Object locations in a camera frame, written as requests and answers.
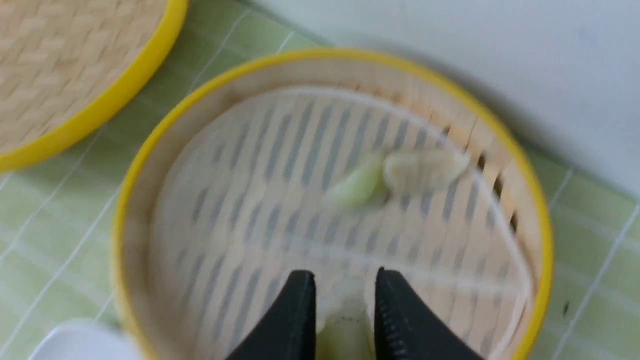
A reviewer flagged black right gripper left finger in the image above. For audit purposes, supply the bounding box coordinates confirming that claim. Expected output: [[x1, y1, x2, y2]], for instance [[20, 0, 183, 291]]
[[227, 269, 317, 360]]

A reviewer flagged green checked tablecloth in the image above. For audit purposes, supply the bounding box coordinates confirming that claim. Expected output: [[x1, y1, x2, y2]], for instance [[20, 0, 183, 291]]
[[0, 0, 640, 360]]

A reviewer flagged woven bamboo steamer lid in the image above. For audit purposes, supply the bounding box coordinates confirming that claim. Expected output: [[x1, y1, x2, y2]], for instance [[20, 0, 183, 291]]
[[0, 0, 189, 173]]

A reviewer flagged white steamer liner cloth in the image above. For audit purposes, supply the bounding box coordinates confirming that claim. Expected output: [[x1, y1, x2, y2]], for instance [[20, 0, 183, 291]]
[[148, 86, 534, 360]]

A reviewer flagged white square plate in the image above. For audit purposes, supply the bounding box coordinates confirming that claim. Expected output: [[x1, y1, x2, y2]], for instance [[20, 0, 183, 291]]
[[29, 318, 144, 360]]

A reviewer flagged light green dumpling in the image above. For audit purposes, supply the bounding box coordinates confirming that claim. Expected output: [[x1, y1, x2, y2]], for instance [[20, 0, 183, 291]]
[[325, 152, 388, 211]]

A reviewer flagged pale green dumpling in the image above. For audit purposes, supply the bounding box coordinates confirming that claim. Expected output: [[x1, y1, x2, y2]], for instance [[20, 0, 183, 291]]
[[315, 276, 376, 360]]

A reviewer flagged bamboo steamer basket yellow rim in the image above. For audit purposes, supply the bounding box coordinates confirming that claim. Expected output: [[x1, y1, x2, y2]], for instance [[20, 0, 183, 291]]
[[112, 48, 554, 360]]

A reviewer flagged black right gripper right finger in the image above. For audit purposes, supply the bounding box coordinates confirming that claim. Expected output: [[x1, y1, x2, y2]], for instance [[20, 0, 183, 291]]
[[374, 268, 482, 360]]

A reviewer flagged white dumpling in steamer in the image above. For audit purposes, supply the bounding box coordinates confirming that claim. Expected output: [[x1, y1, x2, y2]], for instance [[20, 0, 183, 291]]
[[382, 148, 471, 195]]

